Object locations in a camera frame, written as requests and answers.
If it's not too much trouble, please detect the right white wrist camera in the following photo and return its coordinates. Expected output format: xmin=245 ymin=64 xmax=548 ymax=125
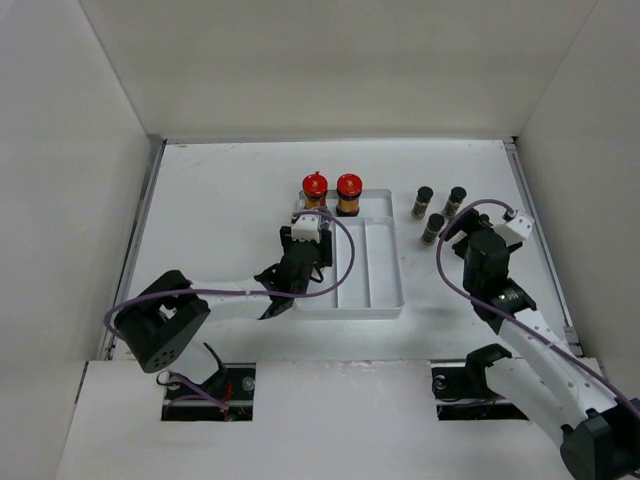
xmin=494 ymin=210 xmax=535 ymax=246

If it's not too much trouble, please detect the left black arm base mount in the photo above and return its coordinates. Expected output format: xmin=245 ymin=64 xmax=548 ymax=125
xmin=156 ymin=342 xmax=257 ymax=423

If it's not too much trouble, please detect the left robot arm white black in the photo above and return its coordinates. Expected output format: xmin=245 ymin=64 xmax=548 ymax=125
xmin=106 ymin=216 xmax=333 ymax=399

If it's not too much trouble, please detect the dark spice bottle black cap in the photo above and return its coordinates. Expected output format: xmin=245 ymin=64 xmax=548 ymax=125
xmin=411 ymin=186 xmax=434 ymax=220

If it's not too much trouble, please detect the white compartment tray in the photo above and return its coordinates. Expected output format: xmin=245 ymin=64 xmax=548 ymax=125
xmin=293 ymin=189 xmax=404 ymax=320

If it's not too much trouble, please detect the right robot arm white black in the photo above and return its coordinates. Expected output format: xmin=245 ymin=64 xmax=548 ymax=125
xmin=437 ymin=202 xmax=639 ymax=479

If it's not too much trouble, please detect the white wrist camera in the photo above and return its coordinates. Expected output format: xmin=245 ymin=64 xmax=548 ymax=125
xmin=494 ymin=210 xmax=535 ymax=246
xmin=290 ymin=212 xmax=322 ymax=244

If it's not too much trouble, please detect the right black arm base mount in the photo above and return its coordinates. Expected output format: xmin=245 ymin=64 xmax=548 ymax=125
xmin=431 ymin=344 xmax=527 ymax=421

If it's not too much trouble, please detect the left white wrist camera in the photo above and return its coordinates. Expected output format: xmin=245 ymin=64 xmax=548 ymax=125
xmin=290 ymin=212 xmax=322 ymax=244

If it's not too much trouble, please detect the red lid sauce jar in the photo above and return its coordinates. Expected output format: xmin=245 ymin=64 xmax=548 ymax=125
xmin=336 ymin=173 xmax=363 ymax=216
xmin=302 ymin=171 xmax=328 ymax=210

